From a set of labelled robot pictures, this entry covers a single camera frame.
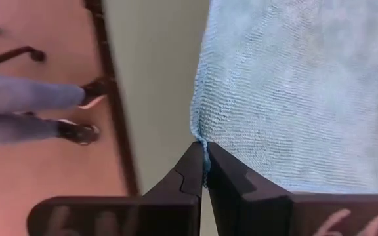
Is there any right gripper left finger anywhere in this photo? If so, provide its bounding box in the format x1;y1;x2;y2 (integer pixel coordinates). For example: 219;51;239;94
141;141;205;236

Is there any black office chair base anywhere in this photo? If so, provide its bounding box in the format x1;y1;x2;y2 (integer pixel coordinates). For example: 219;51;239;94
0;19;47;71

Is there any teal microfiber towel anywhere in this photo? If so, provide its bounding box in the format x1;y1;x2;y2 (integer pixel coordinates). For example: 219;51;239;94
190;0;378;194

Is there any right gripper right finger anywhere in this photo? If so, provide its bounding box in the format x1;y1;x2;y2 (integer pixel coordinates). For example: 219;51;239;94
207;141;293;236

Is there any person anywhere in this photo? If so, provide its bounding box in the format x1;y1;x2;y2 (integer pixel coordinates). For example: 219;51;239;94
0;70;108;147

